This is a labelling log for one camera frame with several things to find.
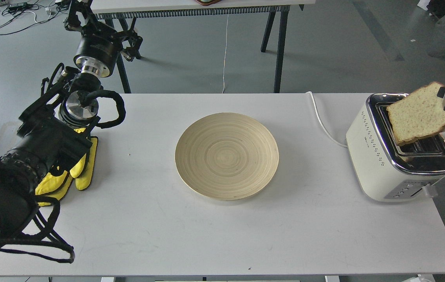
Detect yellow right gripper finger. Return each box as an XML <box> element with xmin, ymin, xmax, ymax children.
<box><xmin>34</xmin><ymin>171</ymin><xmax>73</xmax><ymax>201</ymax></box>

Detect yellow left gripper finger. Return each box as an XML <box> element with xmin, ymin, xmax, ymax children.
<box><xmin>70</xmin><ymin>136</ymin><xmax>99</xmax><ymax>191</ymax></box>

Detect slice of bread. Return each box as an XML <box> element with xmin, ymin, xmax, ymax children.
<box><xmin>387</xmin><ymin>82</ymin><xmax>445</xmax><ymax>146</ymax></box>

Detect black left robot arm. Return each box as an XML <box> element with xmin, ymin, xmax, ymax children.
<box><xmin>0</xmin><ymin>0</ymin><xmax>143</xmax><ymax>264</ymax></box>

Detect cream and chrome toaster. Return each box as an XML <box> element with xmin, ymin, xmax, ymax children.
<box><xmin>346</xmin><ymin>93</ymin><xmax>445</xmax><ymax>203</ymax></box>

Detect round bamboo plate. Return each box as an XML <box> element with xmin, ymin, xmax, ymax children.
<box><xmin>175</xmin><ymin>112</ymin><xmax>279</xmax><ymax>201</ymax></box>

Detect white background table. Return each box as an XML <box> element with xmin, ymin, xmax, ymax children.
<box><xmin>90</xmin><ymin>0</ymin><xmax>316</xmax><ymax>93</ymax></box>

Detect white toaster power cord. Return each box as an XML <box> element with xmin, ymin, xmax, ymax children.
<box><xmin>305</xmin><ymin>91</ymin><xmax>349</xmax><ymax>148</ymax></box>

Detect power strips and floor cables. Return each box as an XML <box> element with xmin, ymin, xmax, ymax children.
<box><xmin>0</xmin><ymin>0</ymin><xmax>70</xmax><ymax>40</ymax></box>

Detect thin white hanging cable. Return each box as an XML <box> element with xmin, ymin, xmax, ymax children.
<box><xmin>222</xmin><ymin>14</ymin><xmax>230</xmax><ymax>94</ymax></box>

